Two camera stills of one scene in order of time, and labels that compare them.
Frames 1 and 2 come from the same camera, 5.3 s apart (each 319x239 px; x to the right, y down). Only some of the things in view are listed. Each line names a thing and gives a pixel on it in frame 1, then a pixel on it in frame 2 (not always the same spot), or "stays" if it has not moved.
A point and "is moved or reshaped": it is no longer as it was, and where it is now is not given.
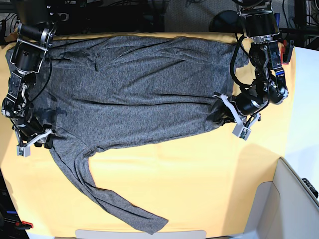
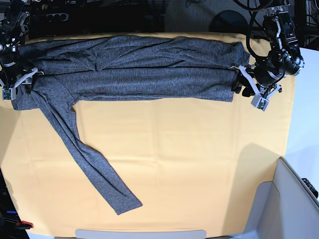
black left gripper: [28, 126] → [15, 66]
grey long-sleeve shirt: [99, 91] is moved or reshaped
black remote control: [311, 187] stays
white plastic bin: [283, 208] stays
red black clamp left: [24, 225] stays
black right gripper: [250, 103] → [266, 72]
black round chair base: [227, 21] stays
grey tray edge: [134, 234] stays
